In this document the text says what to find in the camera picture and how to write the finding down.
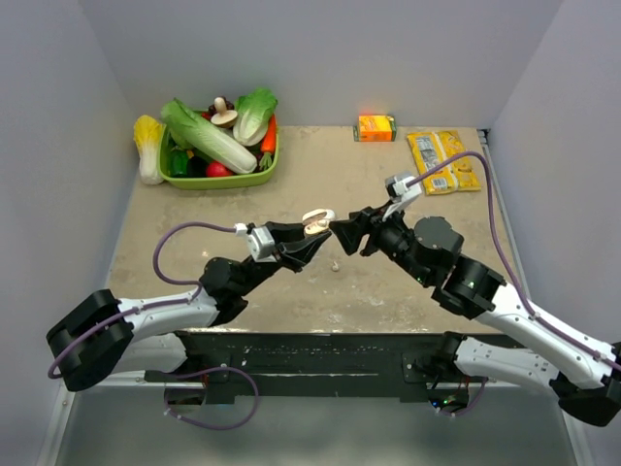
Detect red tomato toy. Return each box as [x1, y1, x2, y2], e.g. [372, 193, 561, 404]
[205, 161, 235, 178]

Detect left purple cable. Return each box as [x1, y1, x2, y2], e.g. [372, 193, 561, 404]
[47, 221, 260, 430]

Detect yellow cabbage toy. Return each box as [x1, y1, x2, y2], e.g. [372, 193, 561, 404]
[133, 115, 164, 185]

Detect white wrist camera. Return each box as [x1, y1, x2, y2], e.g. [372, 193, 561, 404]
[382, 171, 422, 222]
[234, 223, 277, 263]

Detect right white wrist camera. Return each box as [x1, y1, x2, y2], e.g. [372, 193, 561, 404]
[382, 171, 422, 222]

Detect green pepper toy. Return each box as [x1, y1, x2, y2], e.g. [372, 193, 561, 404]
[169, 150, 190, 178]

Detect white oval charging case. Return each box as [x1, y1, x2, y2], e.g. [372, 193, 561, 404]
[309, 209, 336, 218]

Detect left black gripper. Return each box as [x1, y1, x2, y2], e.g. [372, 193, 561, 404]
[236, 219, 331, 296]

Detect dark eggplant toy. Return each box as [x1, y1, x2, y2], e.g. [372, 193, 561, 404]
[186, 155, 209, 179]

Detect green plastic basket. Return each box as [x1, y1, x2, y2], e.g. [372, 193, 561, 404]
[157, 109, 279, 190]

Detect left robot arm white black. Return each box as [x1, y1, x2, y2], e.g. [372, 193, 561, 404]
[46, 221, 331, 392]

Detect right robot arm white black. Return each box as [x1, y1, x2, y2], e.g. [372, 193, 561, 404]
[330, 208, 620, 427]

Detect beige mushroom toy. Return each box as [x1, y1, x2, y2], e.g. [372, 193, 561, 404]
[211, 97, 238, 128]

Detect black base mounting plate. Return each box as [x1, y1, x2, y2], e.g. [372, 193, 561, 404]
[126, 332, 479, 407]

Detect small green cabbage toy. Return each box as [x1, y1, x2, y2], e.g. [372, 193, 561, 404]
[233, 87, 278, 147]

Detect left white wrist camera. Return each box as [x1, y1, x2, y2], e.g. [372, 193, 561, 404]
[234, 223, 277, 263]

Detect orange green small box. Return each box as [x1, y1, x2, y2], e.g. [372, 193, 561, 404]
[353, 115, 397, 142]

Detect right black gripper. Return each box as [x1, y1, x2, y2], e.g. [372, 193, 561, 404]
[329, 196, 433, 284]

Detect yellow snack package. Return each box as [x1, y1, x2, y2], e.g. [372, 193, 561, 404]
[407, 130, 481, 195]

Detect large napa cabbage toy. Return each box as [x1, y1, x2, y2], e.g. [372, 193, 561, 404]
[160, 98, 257, 175]

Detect beige small charging case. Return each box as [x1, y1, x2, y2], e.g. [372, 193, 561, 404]
[302, 212, 333, 237]

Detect orange carrot toy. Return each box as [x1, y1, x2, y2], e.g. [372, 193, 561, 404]
[259, 115, 278, 171]

